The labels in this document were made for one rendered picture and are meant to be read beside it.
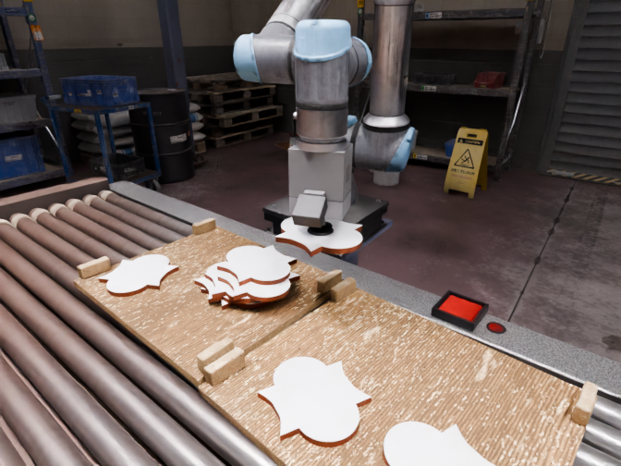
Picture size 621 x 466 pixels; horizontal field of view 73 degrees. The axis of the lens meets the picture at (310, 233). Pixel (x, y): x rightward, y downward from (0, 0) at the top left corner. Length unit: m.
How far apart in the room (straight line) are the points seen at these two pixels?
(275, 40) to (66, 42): 5.15
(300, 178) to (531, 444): 0.45
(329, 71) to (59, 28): 5.30
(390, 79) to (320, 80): 0.47
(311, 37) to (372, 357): 0.45
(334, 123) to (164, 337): 0.42
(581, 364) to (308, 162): 0.52
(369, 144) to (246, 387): 0.68
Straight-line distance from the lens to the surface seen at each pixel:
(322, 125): 0.59
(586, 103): 5.15
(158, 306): 0.80
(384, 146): 1.06
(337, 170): 0.61
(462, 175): 4.21
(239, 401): 0.60
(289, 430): 0.55
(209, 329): 0.72
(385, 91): 1.04
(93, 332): 0.82
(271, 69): 0.73
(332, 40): 0.59
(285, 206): 1.15
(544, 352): 0.79
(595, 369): 0.79
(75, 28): 5.87
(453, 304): 0.82
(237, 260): 0.80
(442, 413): 0.60
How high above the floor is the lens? 1.37
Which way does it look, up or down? 25 degrees down
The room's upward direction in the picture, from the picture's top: straight up
